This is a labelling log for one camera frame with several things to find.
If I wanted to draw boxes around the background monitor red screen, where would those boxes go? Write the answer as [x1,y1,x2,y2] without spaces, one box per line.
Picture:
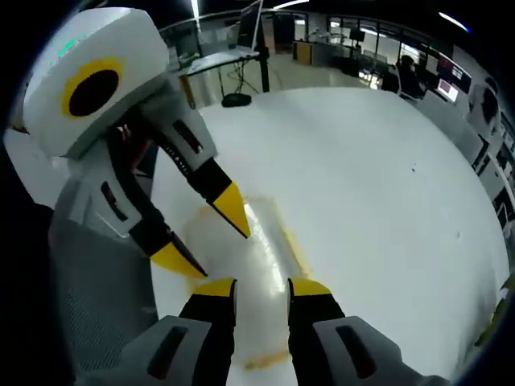
[437,53,472,92]

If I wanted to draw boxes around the small black device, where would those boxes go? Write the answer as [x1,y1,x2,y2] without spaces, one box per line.
[221,93,253,108]

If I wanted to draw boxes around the background monitor white screen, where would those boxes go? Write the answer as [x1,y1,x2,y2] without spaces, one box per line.
[435,77,460,103]

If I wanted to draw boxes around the black monitor stand pole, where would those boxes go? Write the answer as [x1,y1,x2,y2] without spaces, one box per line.
[255,23,271,93]

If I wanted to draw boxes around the clear plastic box yellow clasps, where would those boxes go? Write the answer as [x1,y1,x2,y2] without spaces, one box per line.
[183,195,315,371]

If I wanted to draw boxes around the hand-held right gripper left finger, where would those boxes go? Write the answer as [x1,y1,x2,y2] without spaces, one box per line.
[86,277,238,386]

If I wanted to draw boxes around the yellow cabinet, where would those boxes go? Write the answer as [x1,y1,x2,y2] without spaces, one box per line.
[292,40,315,64]

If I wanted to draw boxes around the grey mesh office chair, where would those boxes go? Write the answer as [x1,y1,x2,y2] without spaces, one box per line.
[47,188,162,375]

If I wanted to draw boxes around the computer monitor on stand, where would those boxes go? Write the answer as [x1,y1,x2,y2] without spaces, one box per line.
[237,0,265,48]

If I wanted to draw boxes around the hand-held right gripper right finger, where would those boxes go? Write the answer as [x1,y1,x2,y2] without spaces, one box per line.
[286,277,451,386]

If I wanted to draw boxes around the long ceiling light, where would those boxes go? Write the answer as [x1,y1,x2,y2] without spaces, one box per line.
[437,10,472,33]

